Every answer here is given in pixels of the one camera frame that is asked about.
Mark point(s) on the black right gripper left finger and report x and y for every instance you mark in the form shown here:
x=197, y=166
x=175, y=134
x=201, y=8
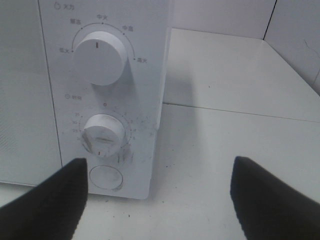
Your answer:
x=50, y=211

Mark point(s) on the white microwave knob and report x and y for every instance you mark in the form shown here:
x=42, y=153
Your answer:
x=100, y=58
x=103, y=135

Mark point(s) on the round microwave door button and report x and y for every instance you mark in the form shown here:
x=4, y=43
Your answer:
x=106, y=177

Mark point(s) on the white microwave oven body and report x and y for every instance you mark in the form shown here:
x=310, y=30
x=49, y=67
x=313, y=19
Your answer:
x=144, y=27

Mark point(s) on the white microwave door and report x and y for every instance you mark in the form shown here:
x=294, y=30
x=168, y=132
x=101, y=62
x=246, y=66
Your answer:
x=29, y=149

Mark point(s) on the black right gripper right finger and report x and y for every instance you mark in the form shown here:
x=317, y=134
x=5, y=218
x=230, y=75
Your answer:
x=269, y=209

